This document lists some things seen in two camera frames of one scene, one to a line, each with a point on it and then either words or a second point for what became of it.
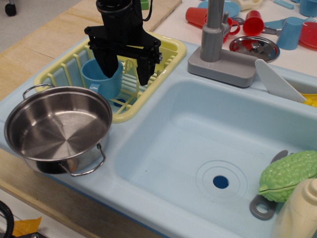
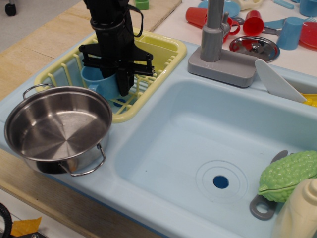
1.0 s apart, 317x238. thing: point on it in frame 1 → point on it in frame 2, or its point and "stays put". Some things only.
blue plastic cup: [95, 79] stays put
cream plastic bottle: [296, 216] stays put
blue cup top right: [308, 8] stays put
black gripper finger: [145, 70] → [126, 78]
